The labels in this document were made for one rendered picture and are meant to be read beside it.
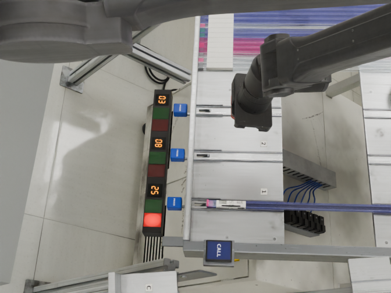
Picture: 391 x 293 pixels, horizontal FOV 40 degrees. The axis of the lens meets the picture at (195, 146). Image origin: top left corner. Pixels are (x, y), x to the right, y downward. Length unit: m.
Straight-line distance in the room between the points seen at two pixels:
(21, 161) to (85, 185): 0.78
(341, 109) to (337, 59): 1.24
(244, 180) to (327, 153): 0.65
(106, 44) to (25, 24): 0.05
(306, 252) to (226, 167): 0.24
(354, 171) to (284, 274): 0.53
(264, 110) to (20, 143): 0.47
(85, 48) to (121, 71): 1.70
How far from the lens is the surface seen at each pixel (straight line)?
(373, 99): 1.25
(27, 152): 1.08
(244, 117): 0.91
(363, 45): 0.61
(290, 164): 1.48
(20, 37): 0.36
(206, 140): 1.16
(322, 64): 0.67
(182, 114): 1.19
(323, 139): 1.73
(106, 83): 2.01
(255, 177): 1.13
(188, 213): 1.08
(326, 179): 1.60
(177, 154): 1.14
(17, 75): 1.12
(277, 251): 1.07
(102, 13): 0.37
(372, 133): 1.21
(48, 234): 1.73
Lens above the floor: 1.54
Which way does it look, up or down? 45 degrees down
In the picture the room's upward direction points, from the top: 67 degrees clockwise
